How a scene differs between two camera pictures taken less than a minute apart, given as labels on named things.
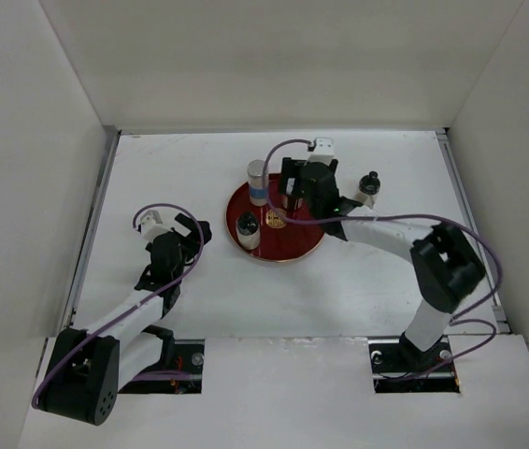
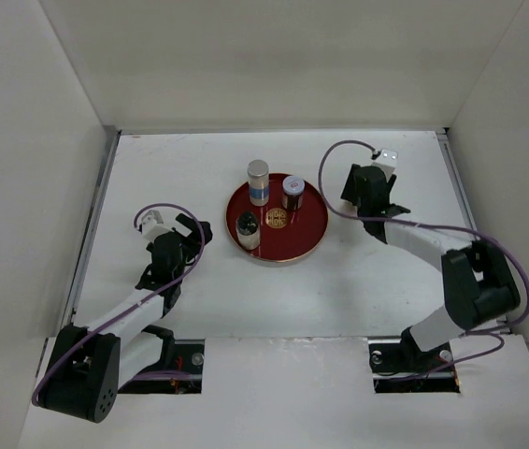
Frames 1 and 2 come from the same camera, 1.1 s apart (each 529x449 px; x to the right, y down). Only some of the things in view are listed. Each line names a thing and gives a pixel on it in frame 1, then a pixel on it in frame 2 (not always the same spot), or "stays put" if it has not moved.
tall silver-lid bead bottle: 255,175 stays put
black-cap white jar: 248,230 stays put
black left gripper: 192,246 stays put
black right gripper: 292,168 → 350,189
